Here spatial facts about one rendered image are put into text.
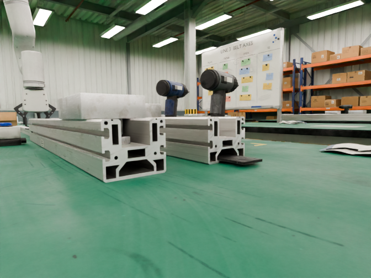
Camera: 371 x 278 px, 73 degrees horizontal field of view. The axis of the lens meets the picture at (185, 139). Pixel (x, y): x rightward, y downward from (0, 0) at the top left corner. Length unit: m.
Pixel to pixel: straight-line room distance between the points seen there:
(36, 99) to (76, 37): 11.81
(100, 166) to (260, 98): 3.37
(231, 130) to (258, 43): 3.31
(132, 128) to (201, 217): 0.24
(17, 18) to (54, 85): 11.08
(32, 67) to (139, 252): 1.18
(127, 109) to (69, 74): 12.16
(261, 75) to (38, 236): 3.54
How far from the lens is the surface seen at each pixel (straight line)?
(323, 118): 3.85
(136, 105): 0.45
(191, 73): 9.15
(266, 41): 3.72
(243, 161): 0.44
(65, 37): 12.93
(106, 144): 0.35
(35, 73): 1.31
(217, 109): 0.74
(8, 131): 0.97
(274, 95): 3.53
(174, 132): 0.53
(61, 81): 12.51
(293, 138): 1.92
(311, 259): 0.19
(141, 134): 0.40
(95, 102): 0.42
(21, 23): 1.34
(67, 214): 0.26
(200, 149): 0.47
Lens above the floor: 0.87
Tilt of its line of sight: 5 degrees down
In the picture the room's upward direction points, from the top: 1 degrees counter-clockwise
